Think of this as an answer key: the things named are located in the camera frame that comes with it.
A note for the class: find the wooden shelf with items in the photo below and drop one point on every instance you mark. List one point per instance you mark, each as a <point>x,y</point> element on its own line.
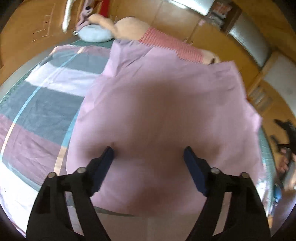
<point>224,14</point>

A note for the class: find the small purple plush toy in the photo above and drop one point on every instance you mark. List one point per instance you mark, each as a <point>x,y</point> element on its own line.
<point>85,13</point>

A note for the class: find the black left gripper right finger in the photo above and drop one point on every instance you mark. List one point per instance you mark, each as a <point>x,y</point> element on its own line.
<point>246,218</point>

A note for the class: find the pink padded winter jacket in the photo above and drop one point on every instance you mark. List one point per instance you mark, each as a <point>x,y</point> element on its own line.
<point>149,105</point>

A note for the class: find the light blue round pillow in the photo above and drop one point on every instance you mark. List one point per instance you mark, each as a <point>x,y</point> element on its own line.
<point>94,34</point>

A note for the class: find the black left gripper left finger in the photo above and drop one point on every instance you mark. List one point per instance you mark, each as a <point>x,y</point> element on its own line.
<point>49,218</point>

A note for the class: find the person's right hand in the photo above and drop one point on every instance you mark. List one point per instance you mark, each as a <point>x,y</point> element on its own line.
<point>284,161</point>

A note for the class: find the large striped plush toy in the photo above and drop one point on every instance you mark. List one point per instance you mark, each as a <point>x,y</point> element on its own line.
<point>133,29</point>

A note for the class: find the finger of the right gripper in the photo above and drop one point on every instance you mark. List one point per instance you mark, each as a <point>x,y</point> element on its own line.
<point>285,125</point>
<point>275,140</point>

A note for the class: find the plaid pink grey bedsheet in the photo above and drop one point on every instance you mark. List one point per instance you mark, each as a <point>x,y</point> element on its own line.
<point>38,115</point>

